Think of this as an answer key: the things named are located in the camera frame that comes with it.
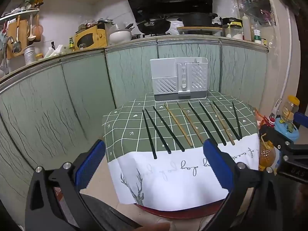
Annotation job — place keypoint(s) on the glass jar black lid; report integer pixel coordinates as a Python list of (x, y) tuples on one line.
[(235, 32)]

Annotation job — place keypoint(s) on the red cap bottle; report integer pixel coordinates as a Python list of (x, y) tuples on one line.
[(270, 122)]

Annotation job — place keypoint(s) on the wooden chopstick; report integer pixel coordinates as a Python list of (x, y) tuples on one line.
[(178, 125), (222, 125), (190, 121)]

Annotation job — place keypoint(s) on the black chopstick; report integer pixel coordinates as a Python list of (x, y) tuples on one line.
[(199, 120), (213, 124), (157, 131), (237, 120), (149, 134), (226, 120), (168, 128)]

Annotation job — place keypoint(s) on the green glass bottle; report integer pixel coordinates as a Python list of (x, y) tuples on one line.
[(71, 44)]

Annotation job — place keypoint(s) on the clear plastic bag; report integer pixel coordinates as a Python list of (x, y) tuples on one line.
[(259, 7)]

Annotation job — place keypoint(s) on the blue plastic container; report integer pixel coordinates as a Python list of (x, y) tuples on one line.
[(286, 131)]

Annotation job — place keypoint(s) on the yellow lid jar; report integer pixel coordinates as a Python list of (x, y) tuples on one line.
[(290, 108)]

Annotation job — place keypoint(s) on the red round stool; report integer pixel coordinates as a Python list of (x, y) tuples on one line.
[(180, 213)]

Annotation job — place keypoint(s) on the wooden cutting board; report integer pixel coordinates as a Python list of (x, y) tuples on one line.
[(22, 33)]

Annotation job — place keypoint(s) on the metal ladle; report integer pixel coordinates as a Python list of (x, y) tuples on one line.
[(16, 45)]

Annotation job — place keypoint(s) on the round wooden board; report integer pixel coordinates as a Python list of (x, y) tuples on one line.
[(199, 28)]

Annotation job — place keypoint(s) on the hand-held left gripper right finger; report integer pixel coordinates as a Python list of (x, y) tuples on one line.
[(217, 163)]

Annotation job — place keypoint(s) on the small seasoning jar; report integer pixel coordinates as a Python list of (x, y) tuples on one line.
[(264, 42)]

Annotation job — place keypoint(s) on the wall rack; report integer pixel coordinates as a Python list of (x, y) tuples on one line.
[(19, 13)]

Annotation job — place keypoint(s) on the green label bottle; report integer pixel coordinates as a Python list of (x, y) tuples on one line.
[(257, 37)]

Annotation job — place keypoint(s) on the green kitchen cabinet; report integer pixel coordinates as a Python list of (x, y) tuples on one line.
[(72, 89)]

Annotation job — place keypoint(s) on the white plastic utensil holder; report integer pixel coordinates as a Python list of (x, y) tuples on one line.
[(166, 77)]

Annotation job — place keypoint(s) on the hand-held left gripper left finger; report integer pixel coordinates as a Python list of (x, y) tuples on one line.
[(90, 166)]

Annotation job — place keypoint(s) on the white paper packet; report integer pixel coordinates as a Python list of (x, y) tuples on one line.
[(55, 51)]

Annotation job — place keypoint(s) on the dark sauce bottle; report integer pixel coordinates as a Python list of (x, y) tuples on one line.
[(53, 46)]

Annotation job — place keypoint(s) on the white squeeze bottle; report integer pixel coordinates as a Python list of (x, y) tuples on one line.
[(246, 28)]

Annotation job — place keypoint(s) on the perforated metal cylinder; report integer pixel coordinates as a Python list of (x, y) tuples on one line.
[(29, 55)]

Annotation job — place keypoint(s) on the white pipe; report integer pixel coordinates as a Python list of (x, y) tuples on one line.
[(288, 53)]

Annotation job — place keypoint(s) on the white bowl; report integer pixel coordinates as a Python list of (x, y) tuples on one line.
[(120, 37)]

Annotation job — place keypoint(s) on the yellow oil bottle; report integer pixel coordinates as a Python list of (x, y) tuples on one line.
[(268, 156)]

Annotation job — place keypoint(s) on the green checkered tablecloth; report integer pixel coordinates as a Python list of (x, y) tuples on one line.
[(168, 178)]

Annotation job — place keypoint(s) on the white ladle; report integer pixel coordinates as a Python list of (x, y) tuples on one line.
[(30, 36)]

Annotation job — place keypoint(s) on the black cast iron pot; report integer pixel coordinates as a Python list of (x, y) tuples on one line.
[(197, 19)]

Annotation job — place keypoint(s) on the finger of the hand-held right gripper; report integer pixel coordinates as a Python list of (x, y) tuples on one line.
[(272, 136), (302, 119)]

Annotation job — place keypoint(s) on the black wok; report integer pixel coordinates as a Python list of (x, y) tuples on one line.
[(154, 26)]

